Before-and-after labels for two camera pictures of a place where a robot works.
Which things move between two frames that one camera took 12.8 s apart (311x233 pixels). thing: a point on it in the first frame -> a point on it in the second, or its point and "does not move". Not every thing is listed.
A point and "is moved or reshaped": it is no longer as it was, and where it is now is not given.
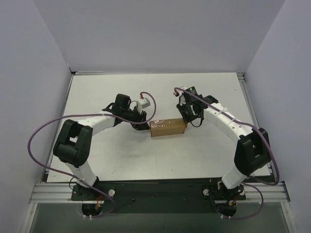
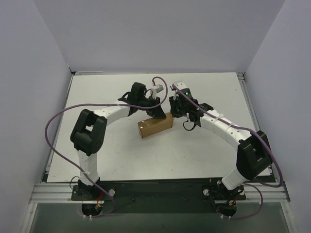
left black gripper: [139, 119] -> [152, 107]
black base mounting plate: [159, 195] does not move
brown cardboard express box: [167, 127] is moved or reshaped
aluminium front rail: [63, 192] does not move
